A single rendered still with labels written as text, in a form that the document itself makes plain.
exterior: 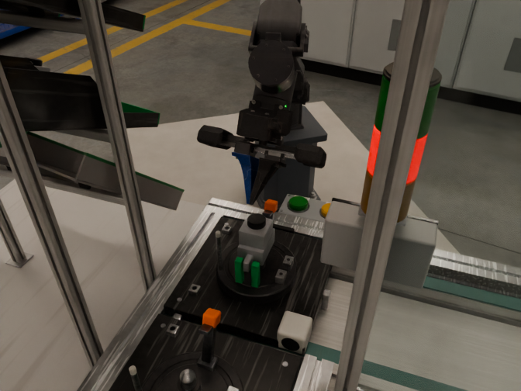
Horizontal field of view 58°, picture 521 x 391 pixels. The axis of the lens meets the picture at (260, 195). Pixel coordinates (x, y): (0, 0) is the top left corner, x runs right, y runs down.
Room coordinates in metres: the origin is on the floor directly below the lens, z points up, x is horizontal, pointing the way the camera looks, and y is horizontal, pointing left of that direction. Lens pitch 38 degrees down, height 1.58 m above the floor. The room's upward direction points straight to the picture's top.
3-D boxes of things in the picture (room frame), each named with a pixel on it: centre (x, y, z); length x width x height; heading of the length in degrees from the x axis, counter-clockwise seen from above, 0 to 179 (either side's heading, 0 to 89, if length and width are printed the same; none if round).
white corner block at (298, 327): (0.44, -0.05, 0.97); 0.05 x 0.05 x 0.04; 70
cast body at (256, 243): (0.55, 0.01, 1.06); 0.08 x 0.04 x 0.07; 161
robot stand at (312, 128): (0.93, -0.06, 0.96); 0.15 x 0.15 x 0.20; 17
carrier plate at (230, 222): (0.56, 0.01, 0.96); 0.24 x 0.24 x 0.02; 70
